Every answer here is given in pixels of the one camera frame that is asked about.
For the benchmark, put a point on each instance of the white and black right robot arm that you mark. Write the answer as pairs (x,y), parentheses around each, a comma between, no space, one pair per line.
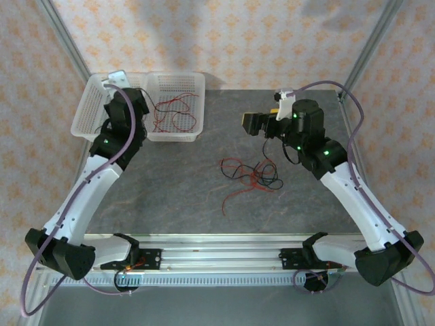
(360,203)

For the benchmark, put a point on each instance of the aluminium mounting beam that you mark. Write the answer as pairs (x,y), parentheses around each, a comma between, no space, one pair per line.
(221,258)

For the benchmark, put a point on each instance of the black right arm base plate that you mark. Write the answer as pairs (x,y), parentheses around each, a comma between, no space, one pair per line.
(289,258)

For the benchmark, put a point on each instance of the white plastic mesh basket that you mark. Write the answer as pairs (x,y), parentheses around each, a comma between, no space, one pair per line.
(190,85)
(85,115)

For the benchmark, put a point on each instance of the small controller circuit board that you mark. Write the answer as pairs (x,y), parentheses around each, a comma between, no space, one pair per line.
(336,271)

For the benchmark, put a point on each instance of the aluminium frame post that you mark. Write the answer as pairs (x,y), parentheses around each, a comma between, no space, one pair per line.
(69,44)
(371,44)

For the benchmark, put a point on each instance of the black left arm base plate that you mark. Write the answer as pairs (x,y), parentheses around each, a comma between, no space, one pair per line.
(151,259)

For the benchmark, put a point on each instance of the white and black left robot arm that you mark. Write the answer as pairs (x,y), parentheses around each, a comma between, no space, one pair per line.
(85,190)

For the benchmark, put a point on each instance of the grey metal panel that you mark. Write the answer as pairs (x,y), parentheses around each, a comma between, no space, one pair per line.
(221,305)

